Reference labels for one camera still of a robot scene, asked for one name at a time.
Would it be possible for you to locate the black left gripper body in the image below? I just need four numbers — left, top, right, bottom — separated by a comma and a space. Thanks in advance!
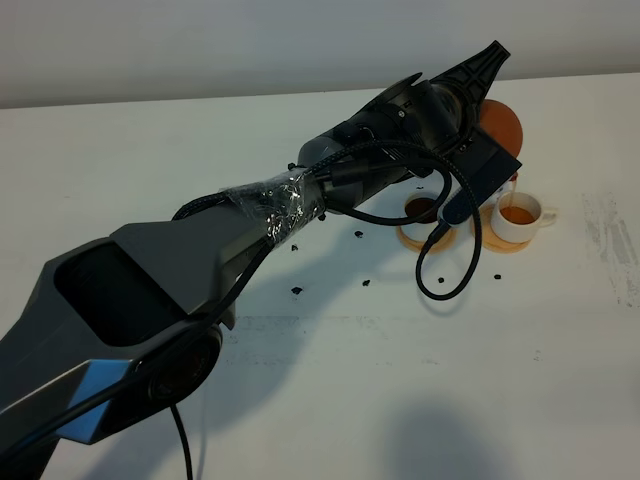
379, 72, 483, 155

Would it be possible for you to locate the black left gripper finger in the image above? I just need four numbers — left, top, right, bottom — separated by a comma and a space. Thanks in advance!
430, 40, 511, 105

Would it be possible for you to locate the brown clay teapot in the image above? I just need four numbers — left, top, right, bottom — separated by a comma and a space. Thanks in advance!
479, 99, 523, 158

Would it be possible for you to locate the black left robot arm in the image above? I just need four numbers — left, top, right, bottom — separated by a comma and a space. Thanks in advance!
1, 42, 520, 479

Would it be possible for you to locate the left white teacup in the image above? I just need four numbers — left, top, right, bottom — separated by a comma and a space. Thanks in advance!
404, 191, 444, 225

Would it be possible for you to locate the white teacup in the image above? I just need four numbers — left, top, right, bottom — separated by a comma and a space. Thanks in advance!
490, 192, 558, 244
404, 191, 444, 225

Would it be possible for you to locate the left wooden coaster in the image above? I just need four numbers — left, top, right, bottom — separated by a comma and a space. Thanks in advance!
395, 222, 457, 254

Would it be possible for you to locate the wooden coaster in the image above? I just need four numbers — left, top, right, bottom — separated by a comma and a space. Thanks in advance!
479, 204, 530, 254
395, 222, 457, 254

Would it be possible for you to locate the right white teacup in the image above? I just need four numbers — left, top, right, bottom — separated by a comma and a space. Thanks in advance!
490, 192, 558, 244

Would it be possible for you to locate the right wooden coaster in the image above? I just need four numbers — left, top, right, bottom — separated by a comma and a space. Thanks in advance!
479, 204, 530, 254

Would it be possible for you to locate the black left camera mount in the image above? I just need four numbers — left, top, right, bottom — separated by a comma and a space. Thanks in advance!
450, 126, 521, 189

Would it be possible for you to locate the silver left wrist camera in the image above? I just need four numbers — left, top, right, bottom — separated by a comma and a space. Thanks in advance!
438, 184, 505, 227

